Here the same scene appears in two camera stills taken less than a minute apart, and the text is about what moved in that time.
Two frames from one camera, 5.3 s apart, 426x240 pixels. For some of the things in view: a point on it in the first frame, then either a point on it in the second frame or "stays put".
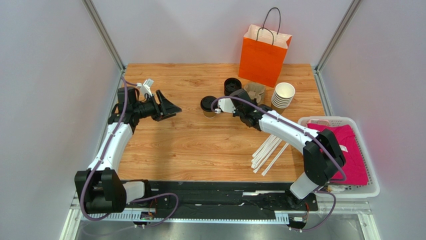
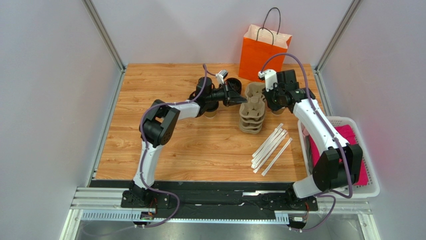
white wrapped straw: [270, 136] stays put
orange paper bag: [264, 52] stays put
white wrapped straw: [267, 168] stays put
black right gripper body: [236, 102] to [270, 98]
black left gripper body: [149, 109] to [220, 95]
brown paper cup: [209, 114] stays put
